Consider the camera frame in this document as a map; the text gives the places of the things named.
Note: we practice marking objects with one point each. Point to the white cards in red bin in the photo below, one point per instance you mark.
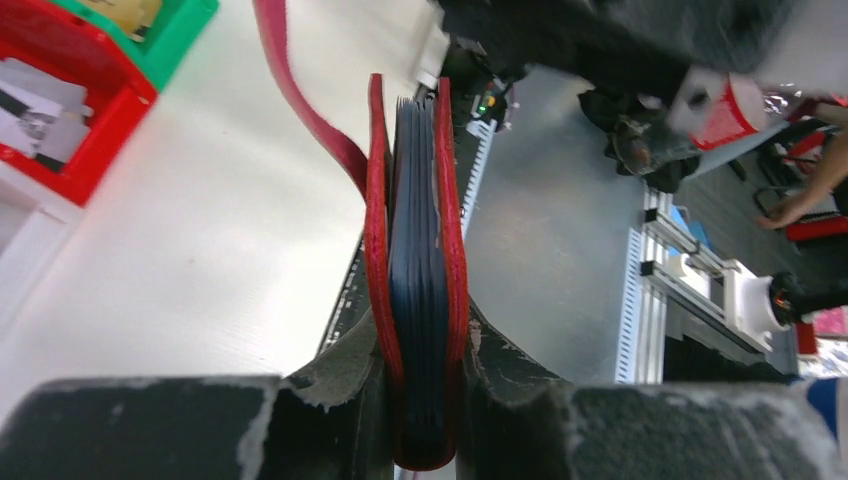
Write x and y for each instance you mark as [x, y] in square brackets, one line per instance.
[43, 117]

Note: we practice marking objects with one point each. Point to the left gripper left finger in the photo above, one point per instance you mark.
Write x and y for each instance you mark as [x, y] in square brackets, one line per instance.
[327, 420]

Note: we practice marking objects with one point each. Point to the red leather card holder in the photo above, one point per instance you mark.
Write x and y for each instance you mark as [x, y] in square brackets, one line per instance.
[415, 260]

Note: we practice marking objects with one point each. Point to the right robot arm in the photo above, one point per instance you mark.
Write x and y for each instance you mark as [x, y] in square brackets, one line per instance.
[724, 72]

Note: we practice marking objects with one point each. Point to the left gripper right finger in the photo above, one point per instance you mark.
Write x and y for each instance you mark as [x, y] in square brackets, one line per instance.
[522, 421]

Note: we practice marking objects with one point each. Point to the cola bottle red label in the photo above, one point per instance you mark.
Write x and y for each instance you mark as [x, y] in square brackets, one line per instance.
[714, 109]

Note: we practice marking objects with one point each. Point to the red plastic bin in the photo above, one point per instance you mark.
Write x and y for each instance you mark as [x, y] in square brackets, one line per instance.
[49, 38]

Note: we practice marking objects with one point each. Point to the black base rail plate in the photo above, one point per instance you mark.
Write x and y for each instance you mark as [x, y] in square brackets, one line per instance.
[350, 305]

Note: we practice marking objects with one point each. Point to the white cable duct strip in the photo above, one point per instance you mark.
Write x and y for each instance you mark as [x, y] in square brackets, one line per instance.
[472, 153]

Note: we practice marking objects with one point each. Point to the white plastic bin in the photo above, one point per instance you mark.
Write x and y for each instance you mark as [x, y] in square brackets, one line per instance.
[35, 224]

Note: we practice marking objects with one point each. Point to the gold cards in green bin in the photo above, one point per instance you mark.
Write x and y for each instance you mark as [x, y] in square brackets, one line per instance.
[133, 17]

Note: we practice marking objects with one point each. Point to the green plastic bin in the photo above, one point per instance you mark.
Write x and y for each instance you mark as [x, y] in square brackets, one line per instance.
[172, 34]

